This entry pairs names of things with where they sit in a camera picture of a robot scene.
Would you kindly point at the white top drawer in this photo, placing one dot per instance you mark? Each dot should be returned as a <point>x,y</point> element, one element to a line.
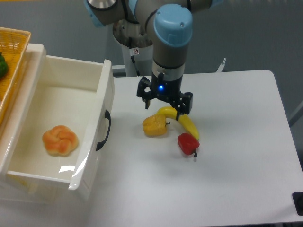
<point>59,118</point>

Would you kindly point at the yellow bell pepper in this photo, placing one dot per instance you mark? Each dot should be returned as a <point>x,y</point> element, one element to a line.
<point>155,125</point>

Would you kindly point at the black corner device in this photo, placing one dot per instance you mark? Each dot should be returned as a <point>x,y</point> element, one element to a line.
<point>298,202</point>

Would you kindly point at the yellow banana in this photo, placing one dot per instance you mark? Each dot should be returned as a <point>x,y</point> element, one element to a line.
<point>183,120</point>

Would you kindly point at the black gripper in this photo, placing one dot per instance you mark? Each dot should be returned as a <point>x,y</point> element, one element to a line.
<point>167,91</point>

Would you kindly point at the white table bracket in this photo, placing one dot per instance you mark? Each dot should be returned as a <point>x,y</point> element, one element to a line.
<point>221,66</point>

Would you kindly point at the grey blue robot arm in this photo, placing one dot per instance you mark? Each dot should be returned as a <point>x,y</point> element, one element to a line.
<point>167,24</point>

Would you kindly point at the black drawer handle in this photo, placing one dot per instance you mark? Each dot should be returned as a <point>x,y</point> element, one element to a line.
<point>106,131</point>

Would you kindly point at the green bell pepper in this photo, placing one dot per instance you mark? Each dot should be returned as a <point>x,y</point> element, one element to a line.
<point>3,66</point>

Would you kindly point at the yellow wicker basket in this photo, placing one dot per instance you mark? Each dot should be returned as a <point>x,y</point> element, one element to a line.
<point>13,45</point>

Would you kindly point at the orange knotted bread roll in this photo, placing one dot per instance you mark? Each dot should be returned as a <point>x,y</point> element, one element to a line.
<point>60,141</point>

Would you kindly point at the red bell pepper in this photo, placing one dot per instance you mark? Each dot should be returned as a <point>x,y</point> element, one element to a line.
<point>188,144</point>

